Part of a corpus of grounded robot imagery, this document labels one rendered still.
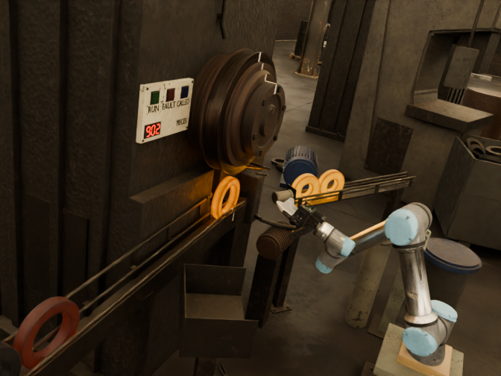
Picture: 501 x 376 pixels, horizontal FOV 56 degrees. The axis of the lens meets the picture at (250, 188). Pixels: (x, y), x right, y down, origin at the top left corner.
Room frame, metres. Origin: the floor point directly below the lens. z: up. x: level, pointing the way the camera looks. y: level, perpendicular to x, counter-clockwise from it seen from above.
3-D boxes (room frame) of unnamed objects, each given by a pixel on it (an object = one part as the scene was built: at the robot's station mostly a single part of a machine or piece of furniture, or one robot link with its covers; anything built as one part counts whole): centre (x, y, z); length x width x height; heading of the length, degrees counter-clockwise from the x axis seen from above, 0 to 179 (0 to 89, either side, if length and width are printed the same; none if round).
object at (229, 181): (1.76, 0.09, 0.75); 0.18 x 0.03 x 0.18; 158
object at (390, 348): (1.54, -0.81, 0.28); 0.32 x 0.32 x 0.04; 68
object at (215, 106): (1.75, 0.08, 1.11); 0.47 x 0.06 x 0.47; 157
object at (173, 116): (1.48, 0.32, 1.15); 0.26 x 0.02 x 0.18; 157
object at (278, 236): (2.01, -0.17, 0.27); 0.22 x 0.13 x 0.53; 157
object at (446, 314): (1.53, -0.81, 0.50); 0.13 x 0.12 x 0.14; 142
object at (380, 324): (2.10, -0.86, 0.31); 0.24 x 0.16 x 0.62; 157
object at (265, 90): (1.72, -0.01, 1.11); 0.28 x 0.06 x 0.28; 157
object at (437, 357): (1.54, -0.81, 0.39); 0.15 x 0.15 x 0.10
